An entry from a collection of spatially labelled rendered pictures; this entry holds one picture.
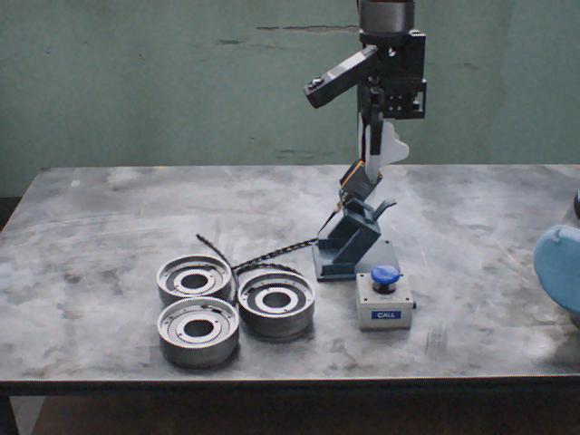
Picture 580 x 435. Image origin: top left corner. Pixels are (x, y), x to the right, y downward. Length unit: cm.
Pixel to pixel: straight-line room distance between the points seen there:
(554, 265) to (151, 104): 197
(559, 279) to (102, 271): 66
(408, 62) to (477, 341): 39
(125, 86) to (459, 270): 173
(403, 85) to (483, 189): 43
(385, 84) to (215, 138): 171
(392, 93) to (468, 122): 171
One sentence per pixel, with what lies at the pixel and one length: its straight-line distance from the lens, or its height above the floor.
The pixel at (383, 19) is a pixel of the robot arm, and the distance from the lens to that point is 100.
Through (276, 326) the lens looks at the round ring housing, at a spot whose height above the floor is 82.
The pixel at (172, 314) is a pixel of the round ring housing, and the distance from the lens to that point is 102.
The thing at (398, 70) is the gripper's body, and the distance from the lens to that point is 105.
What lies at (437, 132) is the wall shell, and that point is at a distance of 273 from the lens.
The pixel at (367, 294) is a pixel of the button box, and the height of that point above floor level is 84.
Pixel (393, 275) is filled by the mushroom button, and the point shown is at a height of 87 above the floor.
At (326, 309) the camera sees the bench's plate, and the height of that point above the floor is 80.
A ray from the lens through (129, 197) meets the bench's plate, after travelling 138.
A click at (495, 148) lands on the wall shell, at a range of 280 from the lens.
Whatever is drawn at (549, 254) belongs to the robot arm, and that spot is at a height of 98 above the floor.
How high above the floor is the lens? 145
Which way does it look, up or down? 31 degrees down
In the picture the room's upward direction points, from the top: straight up
